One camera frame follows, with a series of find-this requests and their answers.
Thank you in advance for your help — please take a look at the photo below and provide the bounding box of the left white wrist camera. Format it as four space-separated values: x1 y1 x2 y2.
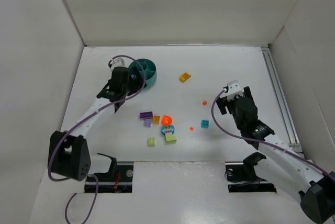
108 57 125 72

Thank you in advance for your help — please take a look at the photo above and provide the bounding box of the yellow square lego brick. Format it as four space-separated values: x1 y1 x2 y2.
152 115 160 124

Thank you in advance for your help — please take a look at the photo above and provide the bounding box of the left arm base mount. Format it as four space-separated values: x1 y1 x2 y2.
84 153 134 194

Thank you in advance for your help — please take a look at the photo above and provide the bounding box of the teal round divided container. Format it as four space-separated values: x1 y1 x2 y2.
128 59 157 89

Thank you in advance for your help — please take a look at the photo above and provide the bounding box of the dark purple long lego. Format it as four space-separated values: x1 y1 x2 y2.
139 111 153 119

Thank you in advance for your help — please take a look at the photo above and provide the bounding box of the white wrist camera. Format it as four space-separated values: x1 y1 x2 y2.
108 57 125 72
224 80 244 102

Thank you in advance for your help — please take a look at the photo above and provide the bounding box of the light purple square lego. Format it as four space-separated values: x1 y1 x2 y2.
144 118 152 127

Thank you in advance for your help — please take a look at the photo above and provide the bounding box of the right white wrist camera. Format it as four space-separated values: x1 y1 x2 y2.
224 80 244 102

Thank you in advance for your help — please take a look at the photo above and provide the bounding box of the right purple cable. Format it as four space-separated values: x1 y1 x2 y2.
211 89 335 177

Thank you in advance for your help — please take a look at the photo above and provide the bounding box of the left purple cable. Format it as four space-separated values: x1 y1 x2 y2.
47 55 147 224

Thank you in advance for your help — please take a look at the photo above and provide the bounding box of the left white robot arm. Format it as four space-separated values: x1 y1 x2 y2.
48 64 146 182

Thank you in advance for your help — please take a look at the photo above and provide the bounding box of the orange round lego piece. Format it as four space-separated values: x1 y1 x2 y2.
162 115 173 125

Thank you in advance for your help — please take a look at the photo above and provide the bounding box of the teal monster face lego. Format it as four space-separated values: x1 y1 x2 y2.
161 125 175 135

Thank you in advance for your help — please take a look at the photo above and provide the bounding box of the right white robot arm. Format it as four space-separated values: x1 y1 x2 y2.
212 81 334 223

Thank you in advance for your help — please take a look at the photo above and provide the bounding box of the light green square lego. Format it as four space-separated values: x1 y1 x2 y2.
147 138 156 147

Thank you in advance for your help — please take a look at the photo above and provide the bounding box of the light green sloped lego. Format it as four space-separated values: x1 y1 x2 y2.
165 132 177 144

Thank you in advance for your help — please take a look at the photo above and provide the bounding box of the teal lego brick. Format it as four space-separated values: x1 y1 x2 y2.
201 120 209 128

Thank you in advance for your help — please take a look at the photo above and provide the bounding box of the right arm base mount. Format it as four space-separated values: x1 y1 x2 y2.
225 152 277 193

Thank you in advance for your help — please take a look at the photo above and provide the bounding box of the aluminium rail right edge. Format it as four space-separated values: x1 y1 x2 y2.
261 47 304 154

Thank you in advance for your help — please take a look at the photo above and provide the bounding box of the purple cable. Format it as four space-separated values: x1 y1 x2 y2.
47 55 147 224
211 89 335 177

